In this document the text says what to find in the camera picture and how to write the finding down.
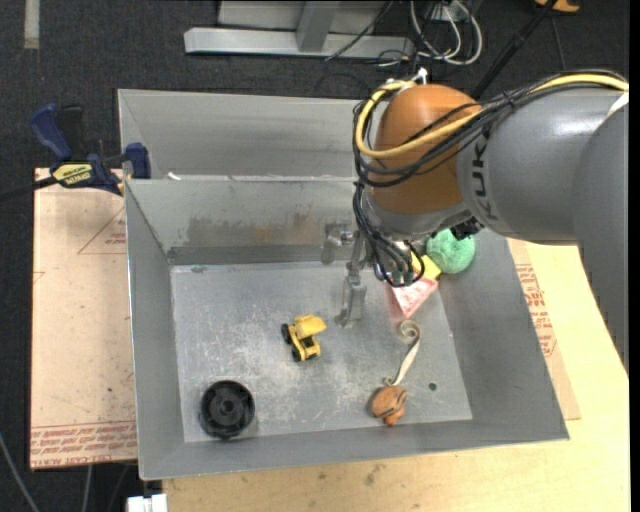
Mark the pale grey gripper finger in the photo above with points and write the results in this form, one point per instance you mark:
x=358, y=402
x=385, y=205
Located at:
x=331, y=250
x=353, y=300

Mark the yellow block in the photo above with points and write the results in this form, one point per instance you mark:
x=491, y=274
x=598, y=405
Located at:
x=431, y=269

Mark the pink triangular packet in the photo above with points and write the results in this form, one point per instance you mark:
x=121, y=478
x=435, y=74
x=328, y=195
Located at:
x=412, y=297

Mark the yellow toy truck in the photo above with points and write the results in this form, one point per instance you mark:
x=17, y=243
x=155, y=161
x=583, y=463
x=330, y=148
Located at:
x=306, y=336

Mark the fuzzy green ball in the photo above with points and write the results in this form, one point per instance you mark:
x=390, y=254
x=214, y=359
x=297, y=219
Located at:
x=452, y=252

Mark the grey metal bin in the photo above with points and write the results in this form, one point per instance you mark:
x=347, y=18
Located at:
x=250, y=320

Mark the black round disc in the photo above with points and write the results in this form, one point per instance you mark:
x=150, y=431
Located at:
x=227, y=409

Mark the brown cardboard board, red print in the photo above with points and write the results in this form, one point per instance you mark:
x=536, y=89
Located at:
x=80, y=320

